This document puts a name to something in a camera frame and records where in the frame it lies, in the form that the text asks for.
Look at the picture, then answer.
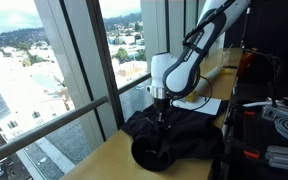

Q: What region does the clear plastic cup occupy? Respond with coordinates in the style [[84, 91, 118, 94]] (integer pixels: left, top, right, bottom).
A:
[[221, 50, 231, 66]]

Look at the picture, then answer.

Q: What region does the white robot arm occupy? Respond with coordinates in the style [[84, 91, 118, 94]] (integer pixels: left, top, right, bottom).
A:
[[148, 0, 250, 125]]

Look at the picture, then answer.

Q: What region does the red black clamp near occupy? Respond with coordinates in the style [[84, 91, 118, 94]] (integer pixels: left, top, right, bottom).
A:
[[227, 138, 262, 160]]

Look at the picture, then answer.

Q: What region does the red black clamp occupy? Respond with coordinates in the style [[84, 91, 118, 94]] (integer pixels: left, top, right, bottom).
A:
[[227, 138, 262, 160], [231, 106, 256, 117]]

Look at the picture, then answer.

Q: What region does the white flat board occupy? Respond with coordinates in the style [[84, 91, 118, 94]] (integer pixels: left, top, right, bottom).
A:
[[173, 96, 221, 115]]

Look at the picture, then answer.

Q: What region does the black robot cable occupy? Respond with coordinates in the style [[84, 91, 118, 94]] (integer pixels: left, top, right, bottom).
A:
[[169, 75, 214, 112]]

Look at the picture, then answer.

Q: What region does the black zip jumper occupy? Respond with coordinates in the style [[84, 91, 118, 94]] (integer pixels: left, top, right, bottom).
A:
[[121, 100, 228, 171]]

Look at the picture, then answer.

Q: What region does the grey window handrail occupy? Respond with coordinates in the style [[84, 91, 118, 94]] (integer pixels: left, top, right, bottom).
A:
[[0, 96, 109, 160]]

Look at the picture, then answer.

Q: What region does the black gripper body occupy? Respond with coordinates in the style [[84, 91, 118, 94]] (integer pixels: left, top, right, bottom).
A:
[[154, 98, 170, 126]]

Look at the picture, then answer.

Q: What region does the aluminium extrusion rail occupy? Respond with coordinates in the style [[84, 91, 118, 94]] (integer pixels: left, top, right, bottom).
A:
[[265, 146, 288, 170]]

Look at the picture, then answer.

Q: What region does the yellow block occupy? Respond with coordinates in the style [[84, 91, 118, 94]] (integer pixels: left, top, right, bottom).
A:
[[185, 90, 198, 102]]

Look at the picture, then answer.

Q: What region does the white tube on table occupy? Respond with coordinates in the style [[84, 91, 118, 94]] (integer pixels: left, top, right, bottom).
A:
[[195, 66, 221, 94]]

